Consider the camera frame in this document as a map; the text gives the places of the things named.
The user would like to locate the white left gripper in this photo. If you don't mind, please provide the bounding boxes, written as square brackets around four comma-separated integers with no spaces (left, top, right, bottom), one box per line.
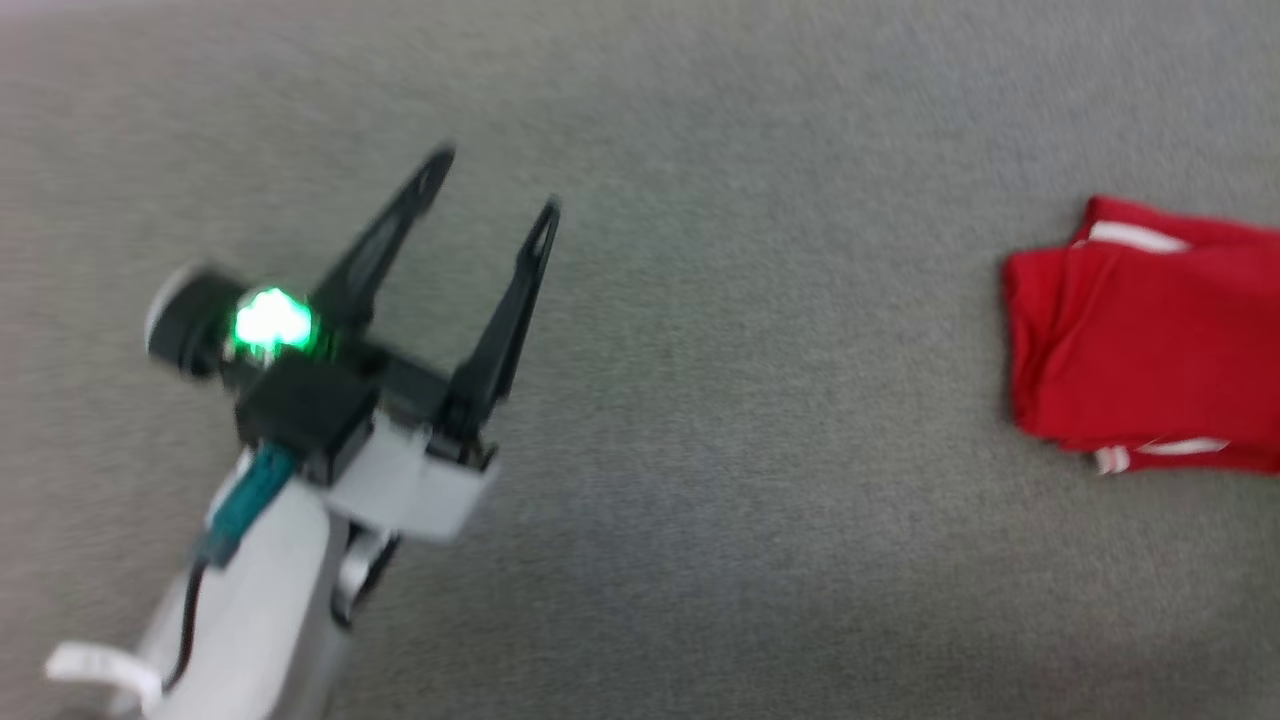
[145,145,563,546]

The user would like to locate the red garment with white stripes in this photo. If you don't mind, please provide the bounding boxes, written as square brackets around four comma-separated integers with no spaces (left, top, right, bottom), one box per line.
[1000,195,1280,477]

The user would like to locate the grey fabric sofa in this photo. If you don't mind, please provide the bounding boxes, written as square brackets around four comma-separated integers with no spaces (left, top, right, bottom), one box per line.
[0,0,1280,720]

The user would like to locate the white paper label tag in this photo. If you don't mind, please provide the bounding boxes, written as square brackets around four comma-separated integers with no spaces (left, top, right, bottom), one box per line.
[45,643,163,717]

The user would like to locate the teal left camera connector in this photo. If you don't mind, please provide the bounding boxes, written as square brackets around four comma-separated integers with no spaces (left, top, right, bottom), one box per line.
[205,445,301,567]

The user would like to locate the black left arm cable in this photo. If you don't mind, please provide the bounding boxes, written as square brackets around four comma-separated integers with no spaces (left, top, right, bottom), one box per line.
[163,558,213,693]

